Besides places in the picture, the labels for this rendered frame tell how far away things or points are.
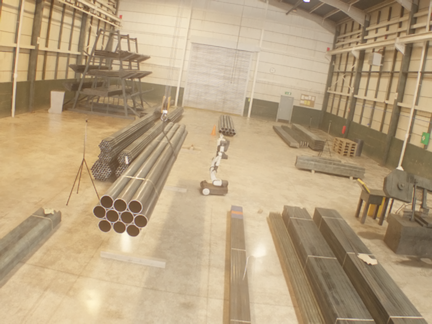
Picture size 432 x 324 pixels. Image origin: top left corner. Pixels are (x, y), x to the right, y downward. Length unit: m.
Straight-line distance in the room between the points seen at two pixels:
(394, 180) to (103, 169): 6.48
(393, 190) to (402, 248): 1.21
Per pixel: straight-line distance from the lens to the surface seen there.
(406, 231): 7.81
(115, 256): 5.63
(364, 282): 5.37
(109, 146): 8.69
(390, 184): 7.69
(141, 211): 4.02
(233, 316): 4.51
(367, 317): 4.73
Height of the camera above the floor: 2.86
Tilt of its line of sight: 12 degrees down
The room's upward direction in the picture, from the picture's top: 9 degrees clockwise
